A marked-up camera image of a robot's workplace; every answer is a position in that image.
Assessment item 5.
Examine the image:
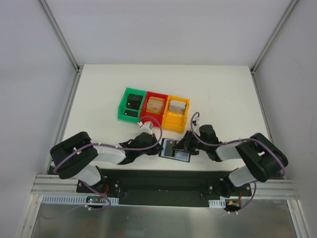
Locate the gold card stack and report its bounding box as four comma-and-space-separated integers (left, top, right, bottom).
146, 97, 165, 115

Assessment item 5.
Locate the white cable duct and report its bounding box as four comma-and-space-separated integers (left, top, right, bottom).
42, 194, 109, 206
209, 198, 226, 209

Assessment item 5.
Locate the silver card stack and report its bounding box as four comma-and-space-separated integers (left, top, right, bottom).
168, 100, 187, 115

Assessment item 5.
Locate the black card stack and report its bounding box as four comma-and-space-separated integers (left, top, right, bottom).
126, 94, 143, 110

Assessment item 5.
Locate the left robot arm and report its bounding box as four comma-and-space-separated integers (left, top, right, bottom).
50, 121, 163, 194

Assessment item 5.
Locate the black leather card holder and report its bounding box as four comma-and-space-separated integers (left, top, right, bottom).
158, 138, 191, 163

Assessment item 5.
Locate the left white cable duct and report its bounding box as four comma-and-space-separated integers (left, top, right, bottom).
42, 194, 109, 206

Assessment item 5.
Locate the yellow plastic bin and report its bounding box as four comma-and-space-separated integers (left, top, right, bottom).
161, 95, 190, 132

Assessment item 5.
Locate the green plastic bin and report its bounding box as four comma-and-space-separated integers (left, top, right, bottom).
117, 87, 147, 123

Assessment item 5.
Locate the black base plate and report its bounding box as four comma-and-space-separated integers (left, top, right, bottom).
76, 169, 252, 207

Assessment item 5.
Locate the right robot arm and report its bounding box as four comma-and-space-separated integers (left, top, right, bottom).
173, 121, 288, 198

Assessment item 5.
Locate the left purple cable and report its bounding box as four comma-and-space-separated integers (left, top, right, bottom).
53, 116, 163, 174

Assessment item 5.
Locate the red plastic bin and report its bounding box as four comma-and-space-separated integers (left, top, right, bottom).
140, 91, 168, 127

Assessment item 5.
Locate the right white cable duct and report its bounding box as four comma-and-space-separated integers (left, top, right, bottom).
209, 198, 226, 209

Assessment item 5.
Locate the right aluminium frame post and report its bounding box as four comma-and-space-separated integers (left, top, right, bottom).
250, 0, 300, 75

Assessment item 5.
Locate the aluminium frame post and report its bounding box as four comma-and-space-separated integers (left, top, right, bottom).
37, 0, 80, 73
250, 0, 300, 75

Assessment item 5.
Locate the left aluminium frame post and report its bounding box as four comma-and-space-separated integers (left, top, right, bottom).
37, 0, 80, 73

